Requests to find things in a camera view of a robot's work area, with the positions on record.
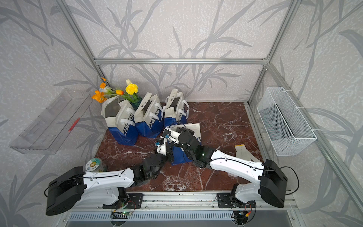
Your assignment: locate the blue glass vase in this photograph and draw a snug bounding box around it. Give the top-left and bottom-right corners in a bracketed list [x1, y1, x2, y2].
[130, 94, 142, 110]

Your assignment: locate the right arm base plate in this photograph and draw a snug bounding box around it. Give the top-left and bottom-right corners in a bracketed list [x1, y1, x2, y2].
[215, 193, 256, 210]

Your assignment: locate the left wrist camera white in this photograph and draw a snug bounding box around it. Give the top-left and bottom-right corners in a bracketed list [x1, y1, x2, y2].
[156, 137, 167, 156]

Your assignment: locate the artificial flower bouquet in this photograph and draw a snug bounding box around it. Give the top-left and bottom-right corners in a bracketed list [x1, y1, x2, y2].
[91, 78, 139, 103]

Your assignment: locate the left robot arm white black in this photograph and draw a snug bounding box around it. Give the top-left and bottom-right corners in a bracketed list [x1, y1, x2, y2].
[44, 142, 173, 216]

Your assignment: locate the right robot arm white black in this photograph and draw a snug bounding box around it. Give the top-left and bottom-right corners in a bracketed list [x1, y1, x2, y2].
[173, 127, 289, 208]

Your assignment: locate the white work glove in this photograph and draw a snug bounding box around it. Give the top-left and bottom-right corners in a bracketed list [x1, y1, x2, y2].
[235, 144, 260, 162]

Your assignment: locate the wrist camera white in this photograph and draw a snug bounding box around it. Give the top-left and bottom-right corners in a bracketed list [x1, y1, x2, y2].
[163, 129, 180, 144]
[156, 137, 167, 156]

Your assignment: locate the white wire mesh basket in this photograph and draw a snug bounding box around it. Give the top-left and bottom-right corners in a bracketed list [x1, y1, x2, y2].
[257, 87, 317, 157]

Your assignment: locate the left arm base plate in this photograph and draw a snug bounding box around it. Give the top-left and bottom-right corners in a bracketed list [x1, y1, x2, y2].
[102, 193, 144, 210]

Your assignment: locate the clear acrylic wall shelf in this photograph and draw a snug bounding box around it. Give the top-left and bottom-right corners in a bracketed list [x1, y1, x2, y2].
[9, 89, 92, 155]

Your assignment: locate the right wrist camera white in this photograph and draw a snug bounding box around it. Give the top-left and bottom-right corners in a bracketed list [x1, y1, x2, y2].
[163, 129, 180, 144]

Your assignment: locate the blue beige takeout bag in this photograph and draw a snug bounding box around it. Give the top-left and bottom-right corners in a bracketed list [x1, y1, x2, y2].
[162, 123, 201, 166]
[164, 89, 189, 127]
[134, 92, 164, 138]
[101, 96, 139, 146]

